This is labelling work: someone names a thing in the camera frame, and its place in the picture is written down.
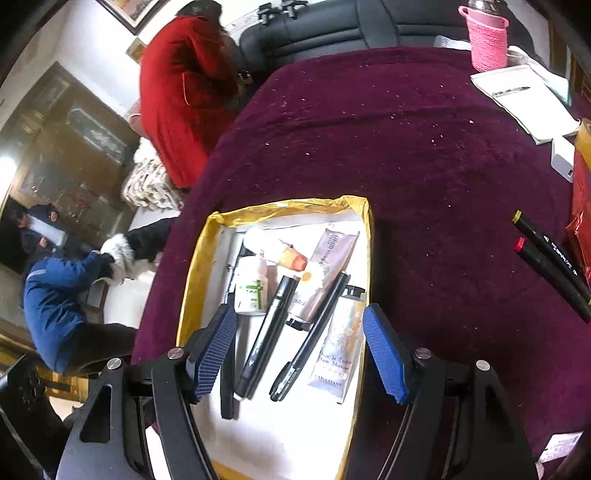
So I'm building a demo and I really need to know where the teal capped black marker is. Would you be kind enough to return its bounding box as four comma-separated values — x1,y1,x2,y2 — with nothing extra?
221,244,254,420

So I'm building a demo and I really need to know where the framed wall picture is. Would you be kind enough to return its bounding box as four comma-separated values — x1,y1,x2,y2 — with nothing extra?
98,0,168,35

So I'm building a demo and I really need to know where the red foil pouch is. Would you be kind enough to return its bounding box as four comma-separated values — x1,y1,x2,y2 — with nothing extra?
566,150,591,283

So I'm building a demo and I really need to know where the gold lined white box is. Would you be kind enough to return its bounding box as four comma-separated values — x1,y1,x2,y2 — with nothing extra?
176,195,372,479

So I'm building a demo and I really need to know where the yellow capped black marker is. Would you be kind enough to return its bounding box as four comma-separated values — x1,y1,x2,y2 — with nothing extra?
512,210,590,306

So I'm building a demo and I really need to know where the black leather sofa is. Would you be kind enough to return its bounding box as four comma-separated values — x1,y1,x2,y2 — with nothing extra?
238,0,548,84

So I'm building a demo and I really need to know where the black ballpoint pen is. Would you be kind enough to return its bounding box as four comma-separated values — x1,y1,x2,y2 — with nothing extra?
270,272,351,402

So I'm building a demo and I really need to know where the white bottle orange cap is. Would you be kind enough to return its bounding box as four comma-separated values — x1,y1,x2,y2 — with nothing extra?
243,228,308,272

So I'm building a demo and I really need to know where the purple velvet table cloth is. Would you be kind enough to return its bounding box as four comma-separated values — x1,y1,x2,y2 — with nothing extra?
132,47,590,452

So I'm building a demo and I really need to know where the small white green bottle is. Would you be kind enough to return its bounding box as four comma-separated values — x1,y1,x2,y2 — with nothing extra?
235,256,267,315

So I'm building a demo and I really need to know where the white paper booklet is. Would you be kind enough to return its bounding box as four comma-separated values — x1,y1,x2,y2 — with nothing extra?
471,46,580,145

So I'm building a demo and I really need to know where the person in blue jacket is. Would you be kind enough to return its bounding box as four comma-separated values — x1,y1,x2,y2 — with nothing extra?
23,218,172,375

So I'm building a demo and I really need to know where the yellow packing tape roll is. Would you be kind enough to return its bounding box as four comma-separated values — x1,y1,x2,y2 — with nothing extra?
575,118,591,170

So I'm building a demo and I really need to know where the red capped black marker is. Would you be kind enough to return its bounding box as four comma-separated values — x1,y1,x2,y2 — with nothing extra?
514,237,590,324

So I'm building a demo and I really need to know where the person in red coat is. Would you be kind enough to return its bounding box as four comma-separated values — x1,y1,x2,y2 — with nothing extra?
139,1,243,189

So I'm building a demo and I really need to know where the pink hand cream tube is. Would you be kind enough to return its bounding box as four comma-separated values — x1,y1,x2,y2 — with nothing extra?
287,229,359,331

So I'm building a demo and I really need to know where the pink knitted bottle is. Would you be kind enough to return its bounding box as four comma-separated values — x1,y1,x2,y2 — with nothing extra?
458,1,509,72

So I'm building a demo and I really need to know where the white L'Occitane cream tube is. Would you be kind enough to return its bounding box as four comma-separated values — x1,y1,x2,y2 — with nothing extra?
308,285,367,404

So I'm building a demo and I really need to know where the white capped black marker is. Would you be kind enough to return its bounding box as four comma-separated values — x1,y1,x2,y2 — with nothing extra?
235,276,300,401

